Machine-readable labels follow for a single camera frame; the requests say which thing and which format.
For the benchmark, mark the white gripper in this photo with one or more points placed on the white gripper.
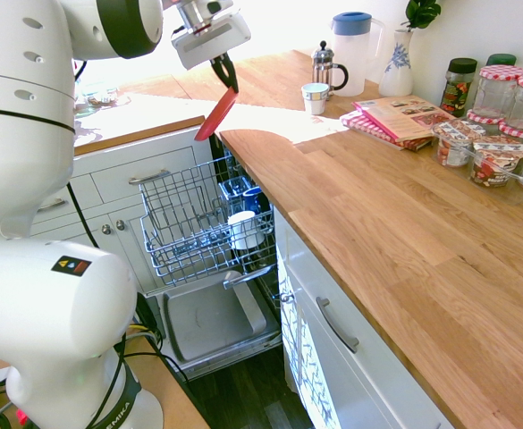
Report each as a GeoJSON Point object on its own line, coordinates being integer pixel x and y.
{"type": "Point", "coordinates": [209, 42]}

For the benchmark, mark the red plate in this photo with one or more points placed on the red plate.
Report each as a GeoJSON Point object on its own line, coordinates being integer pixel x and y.
{"type": "Point", "coordinates": [214, 118]}

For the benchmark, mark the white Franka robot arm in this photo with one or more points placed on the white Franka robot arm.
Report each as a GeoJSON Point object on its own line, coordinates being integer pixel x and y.
{"type": "Point", "coordinates": [33, 179]}

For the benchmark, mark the open dishwasher door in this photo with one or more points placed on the open dishwasher door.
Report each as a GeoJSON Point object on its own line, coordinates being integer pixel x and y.
{"type": "Point", "coordinates": [207, 322]}

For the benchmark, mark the white blue paper cup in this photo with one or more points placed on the white blue paper cup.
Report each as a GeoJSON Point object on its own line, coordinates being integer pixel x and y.
{"type": "Point", "coordinates": [314, 99]}

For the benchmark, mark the glass French press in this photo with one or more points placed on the glass French press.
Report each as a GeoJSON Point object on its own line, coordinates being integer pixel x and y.
{"type": "Point", "coordinates": [326, 67]}

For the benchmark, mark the dark blue glass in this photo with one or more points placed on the dark blue glass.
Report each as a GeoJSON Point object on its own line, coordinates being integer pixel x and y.
{"type": "Point", "coordinates": [232, 192]}

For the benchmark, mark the small glass bowl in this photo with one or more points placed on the small glass bowl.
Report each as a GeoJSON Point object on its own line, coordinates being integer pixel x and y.
{"type": "Point", "coordinates": [102, 98]}

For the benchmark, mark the blue mug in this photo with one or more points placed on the blue mug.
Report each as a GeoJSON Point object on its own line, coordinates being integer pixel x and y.
{"type": "Point", "coordinates": [253, 200]}

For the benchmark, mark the blue lidded plastic pitcher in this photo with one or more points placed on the blue lidded plastic pitcher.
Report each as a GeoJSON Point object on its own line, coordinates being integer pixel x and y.
{"type": "Point", "coordinates": [355, 53]}

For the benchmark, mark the white mug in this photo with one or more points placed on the white mug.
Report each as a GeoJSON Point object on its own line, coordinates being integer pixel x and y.
{"type": "Point", "coordinates": [244, 230]}

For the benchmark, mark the red gingham book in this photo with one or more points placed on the red gingham book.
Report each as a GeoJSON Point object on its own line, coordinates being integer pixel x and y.
{"type": "Point", "coordinates": [377, 129]}

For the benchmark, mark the white blue floral vase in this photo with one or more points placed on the white blue floral vase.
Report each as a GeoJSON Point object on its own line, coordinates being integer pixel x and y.
{"type": "Point", "coordinates": [397, 67]}

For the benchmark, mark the pink cookbook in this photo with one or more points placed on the pink cookbook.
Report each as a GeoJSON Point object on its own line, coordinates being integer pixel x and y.
{"type": "Point", "coordinates": [404, 116]}

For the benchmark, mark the silver cabinet knob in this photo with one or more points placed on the silver cabinet knob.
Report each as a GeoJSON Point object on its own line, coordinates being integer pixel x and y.
{"type": "Point", "coordinates": [106, 229]}
{"type": "Point", "coordinates": [120, 225]}

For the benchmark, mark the green leafy plant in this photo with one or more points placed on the green leafy plant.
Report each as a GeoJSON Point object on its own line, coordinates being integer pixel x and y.
{"type": "Point", "coordinates": [422, 13]}

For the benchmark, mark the dark jar black lid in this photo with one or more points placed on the dark jar black lid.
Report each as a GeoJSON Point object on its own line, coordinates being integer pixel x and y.
{"type": "Point", "coordinates": [458, 89]}

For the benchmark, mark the black mounting clamp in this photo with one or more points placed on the black mounting clamp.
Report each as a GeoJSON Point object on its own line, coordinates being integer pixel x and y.
{"type": "Point", "coordinates": [149, 317]}

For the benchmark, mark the green lidded jar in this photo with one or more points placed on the green lidded jar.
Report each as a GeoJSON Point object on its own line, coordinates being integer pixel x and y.
{"type": "Point", "coordinates": [501, 59]}

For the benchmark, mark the white blue patterned towel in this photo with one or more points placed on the white blue patterned towel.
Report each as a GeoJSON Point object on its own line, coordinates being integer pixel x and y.
{"type": "Point", "coordinates": [306, 348]}

